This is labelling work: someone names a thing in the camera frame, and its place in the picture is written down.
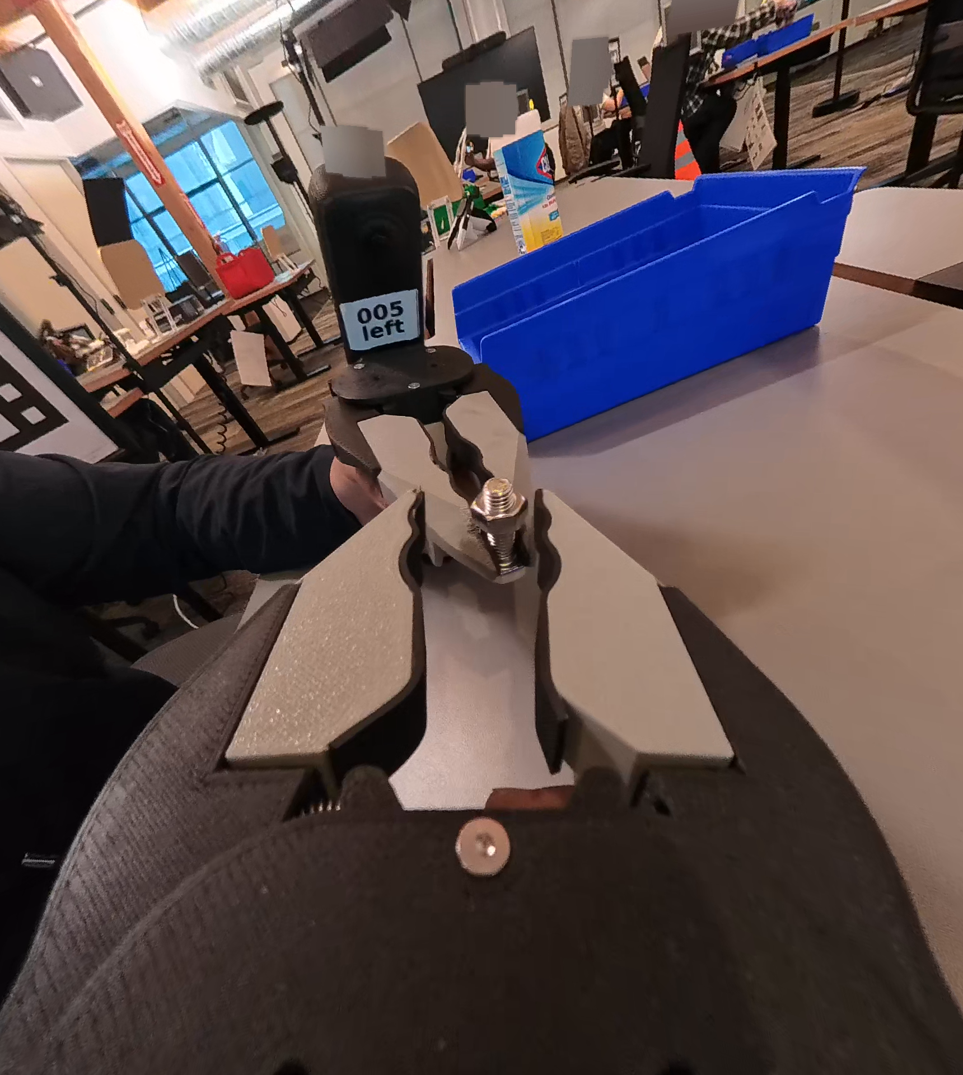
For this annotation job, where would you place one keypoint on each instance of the black mesh office chair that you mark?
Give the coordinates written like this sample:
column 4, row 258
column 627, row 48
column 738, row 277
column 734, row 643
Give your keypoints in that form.
column 960, row 59

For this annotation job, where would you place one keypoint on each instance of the person's left forearm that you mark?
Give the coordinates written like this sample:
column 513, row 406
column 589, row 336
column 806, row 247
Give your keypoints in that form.
column 154, row 521

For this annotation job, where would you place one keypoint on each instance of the silver hex bolt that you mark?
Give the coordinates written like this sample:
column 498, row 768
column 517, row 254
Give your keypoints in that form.
column 499, row 487

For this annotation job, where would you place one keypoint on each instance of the brown cardboard sheet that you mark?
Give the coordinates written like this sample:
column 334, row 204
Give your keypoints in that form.
column 423, row 159

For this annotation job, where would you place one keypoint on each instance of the person's dark clothing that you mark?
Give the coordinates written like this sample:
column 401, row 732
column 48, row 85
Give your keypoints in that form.
column 28, row 756

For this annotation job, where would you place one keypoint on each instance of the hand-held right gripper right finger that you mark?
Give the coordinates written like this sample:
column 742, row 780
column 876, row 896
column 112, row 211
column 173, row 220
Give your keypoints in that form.
column 633, row 672

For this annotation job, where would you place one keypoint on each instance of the black ceiling box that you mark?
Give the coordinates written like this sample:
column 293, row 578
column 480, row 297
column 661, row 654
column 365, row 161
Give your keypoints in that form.
column 36, row 84

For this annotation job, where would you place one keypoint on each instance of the wooden desk with black legs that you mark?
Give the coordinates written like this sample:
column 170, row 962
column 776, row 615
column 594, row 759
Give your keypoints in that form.
column 196, row 323

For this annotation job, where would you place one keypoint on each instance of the hanging black screen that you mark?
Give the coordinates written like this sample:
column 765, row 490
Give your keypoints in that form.
column 347, row 38

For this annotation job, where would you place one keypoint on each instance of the orange safety cone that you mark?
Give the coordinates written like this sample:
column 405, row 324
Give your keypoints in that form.
column 687, row 155

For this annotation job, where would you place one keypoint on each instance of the black monitor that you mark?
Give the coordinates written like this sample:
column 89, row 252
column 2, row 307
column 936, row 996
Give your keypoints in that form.
column 519, row 59

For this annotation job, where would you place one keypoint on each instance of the blue plastic bin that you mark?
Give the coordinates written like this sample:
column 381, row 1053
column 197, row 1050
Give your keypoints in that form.
column 658, row 311

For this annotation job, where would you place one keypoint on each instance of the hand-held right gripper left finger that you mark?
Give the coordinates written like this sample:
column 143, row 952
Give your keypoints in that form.
column 330, row 663

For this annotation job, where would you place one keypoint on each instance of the blue yellow wipes canister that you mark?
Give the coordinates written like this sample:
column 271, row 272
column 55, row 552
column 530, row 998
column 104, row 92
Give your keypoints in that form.
column 528, row 201

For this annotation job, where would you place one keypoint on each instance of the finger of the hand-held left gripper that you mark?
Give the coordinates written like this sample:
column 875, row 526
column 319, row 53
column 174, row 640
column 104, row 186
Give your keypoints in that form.
column 498, row 437
column 402, row 458

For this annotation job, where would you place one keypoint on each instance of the red bag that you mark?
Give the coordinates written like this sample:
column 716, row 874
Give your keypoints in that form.
column 242, row 270

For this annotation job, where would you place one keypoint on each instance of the person's left hand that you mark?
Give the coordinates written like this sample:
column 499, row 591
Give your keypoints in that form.
column 355, row 495

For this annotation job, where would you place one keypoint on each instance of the grey desk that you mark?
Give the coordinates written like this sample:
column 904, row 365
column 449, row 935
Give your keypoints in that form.
column 826, row 546

